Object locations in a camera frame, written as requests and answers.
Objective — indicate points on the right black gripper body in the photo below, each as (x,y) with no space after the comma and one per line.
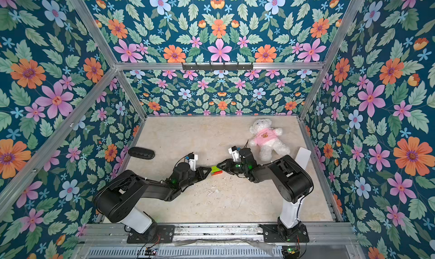
(233,165)

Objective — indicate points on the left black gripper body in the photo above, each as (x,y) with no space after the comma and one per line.
(191,179)

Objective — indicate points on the red lego brick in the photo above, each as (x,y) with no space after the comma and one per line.
(217,172)

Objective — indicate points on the lime green lego brick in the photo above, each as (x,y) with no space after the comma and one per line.
(214,169)

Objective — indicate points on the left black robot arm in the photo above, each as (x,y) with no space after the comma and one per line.
(117,201)

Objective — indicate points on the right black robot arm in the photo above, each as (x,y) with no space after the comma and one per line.
(292,181)

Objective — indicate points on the white teddy bear pink shirt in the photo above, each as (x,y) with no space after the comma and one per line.
(267,139)

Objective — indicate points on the black oval case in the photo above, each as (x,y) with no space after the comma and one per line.
(141,153)

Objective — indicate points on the white rectangular box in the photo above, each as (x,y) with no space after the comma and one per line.
(303,157)

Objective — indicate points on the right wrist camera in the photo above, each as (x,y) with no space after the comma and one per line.
(234,152)

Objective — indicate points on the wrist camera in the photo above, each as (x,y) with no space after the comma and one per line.
(192,158)
(234,152)

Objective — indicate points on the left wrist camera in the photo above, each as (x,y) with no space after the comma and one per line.
(192,158)

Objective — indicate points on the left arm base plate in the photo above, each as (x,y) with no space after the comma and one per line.
(155,234)

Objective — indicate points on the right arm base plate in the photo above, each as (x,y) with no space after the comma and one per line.
(278,233)

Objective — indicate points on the black hook rail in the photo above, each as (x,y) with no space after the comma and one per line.
(209,67)

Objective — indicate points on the aluminium front rail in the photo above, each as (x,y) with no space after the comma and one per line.
(313,240)

